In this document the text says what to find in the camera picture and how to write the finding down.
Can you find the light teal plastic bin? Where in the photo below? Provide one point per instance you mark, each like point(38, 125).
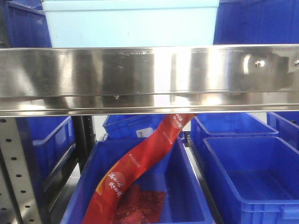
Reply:
point(130, 23)

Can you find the right shelf steel beam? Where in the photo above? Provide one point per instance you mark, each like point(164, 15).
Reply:
point(95, 81)

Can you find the tilted rear blue bin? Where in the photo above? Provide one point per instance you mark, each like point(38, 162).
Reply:
point(131, 126)

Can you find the right rear blue bin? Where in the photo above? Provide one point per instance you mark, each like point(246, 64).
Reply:
point(236, 124)

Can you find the blue bin with red items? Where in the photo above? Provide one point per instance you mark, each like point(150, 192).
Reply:
point(184, 202)

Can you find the red packaged items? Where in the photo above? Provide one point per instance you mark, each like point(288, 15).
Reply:
point(139, 206)

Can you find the left lower blue bin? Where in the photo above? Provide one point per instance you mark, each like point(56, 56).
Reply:
point(51, 138)

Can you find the red printed banner strip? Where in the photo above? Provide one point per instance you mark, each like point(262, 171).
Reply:
point(113, 185)

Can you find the right front blue bin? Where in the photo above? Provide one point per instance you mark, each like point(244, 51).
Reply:
point(253, 180)

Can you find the perforated steel upright post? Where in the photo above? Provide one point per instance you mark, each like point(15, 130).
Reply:
point(16, 164)

